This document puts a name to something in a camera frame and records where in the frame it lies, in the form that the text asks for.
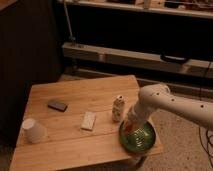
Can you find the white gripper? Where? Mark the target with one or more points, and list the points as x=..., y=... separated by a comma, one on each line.
x=132, y=117

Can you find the red pepper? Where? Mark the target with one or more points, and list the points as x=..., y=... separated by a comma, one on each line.
x=129, y=126

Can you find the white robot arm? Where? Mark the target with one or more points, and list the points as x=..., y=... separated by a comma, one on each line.
x=158, y=96

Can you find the green ceramic bowl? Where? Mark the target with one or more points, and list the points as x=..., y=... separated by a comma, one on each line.
x=140, y=140

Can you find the white patterned bottle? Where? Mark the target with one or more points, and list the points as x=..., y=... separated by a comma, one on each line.
x=118, y=108

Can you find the white rectangular block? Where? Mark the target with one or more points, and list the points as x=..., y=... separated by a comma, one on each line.
x=88, y=121

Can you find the wooden table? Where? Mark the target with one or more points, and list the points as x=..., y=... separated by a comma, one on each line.
x=67, y=145

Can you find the black object on shelf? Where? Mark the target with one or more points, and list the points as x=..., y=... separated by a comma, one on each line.
x=177, y=60

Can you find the long metal shelf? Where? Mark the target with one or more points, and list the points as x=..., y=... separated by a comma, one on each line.
x=102, y=57

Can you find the dark grey rectangular block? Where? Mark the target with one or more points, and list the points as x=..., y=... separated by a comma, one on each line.
x=57, y=105

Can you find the metal vertical pole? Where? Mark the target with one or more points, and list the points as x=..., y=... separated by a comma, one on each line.
x=71, y=37

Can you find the white paper cup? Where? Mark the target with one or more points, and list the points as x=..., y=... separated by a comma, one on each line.
x=34, y=131

